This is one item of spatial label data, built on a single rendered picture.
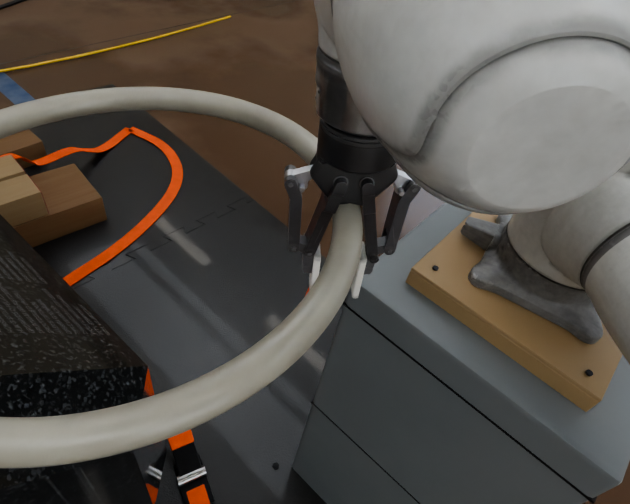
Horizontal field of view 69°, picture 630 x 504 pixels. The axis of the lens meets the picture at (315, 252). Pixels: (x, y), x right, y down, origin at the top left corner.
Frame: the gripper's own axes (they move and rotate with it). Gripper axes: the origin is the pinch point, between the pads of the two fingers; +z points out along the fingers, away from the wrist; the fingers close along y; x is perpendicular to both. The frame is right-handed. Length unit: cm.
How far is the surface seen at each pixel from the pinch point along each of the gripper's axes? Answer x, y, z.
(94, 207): -95, 73, 73
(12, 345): 3.5, 39.2, 11.1
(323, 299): 13.2, 3.3, -11.1
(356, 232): 5.0, -0.3, -11.0
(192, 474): -5, 26, 83
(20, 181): -90, 91, 59
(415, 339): 1.4, -12.3, 11.9
